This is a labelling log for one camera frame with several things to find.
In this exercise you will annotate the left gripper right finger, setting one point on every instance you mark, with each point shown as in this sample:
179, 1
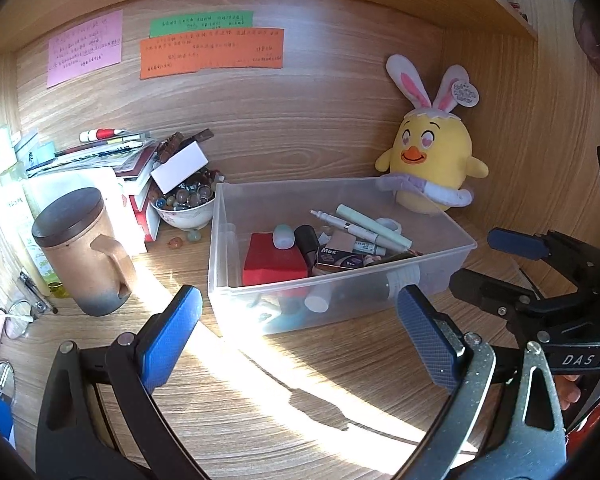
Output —
465, 365

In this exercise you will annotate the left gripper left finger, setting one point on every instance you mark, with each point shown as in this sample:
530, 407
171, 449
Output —
75, 439

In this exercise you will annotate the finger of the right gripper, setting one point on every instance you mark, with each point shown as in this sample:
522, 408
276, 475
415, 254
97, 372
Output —
491, 295
531, 247

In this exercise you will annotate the white tape roll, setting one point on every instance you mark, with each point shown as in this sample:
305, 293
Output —
392, 225

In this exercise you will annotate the mint green tube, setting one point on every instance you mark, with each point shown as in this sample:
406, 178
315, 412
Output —
356, 217

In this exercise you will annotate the white pen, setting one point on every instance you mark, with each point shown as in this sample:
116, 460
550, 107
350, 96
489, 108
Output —
365, 241

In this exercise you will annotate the pale pink tube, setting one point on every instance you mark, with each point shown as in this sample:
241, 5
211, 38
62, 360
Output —
342, 241

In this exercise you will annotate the red envelope packet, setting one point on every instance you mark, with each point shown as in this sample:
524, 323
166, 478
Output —
266, 264

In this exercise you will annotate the blue Max staples box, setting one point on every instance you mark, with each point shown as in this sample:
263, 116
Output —
338, 261

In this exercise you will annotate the person's right hand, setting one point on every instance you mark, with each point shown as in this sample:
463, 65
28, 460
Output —
567, 389

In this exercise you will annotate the dark bottle with label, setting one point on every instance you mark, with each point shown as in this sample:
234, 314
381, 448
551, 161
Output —
363, 292

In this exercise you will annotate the yellow chick plush toy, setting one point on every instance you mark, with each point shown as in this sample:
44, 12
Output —
431, 155

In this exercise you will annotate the brown ceramic mug with lid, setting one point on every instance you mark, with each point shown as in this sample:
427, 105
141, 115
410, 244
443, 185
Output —
76, 237

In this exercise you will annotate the clear plastic storage bin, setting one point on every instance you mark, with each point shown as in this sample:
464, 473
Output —
440, 247

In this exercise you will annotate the bowl of glass stones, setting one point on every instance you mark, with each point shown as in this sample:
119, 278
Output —
189, 206

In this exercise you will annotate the stack of books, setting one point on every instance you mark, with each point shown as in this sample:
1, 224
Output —
119, 170

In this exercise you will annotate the white small box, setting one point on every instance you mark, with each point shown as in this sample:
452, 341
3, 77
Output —
179, 167

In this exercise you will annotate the red white marker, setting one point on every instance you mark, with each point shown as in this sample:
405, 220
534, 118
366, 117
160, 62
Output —
100, 134

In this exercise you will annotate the orange sticky note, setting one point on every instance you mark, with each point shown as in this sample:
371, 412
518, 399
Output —
190, 52

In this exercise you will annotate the pink sticky note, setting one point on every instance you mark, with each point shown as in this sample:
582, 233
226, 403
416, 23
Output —
81, 49

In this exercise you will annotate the green sticky note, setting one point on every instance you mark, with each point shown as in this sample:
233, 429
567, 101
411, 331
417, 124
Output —
194, 22

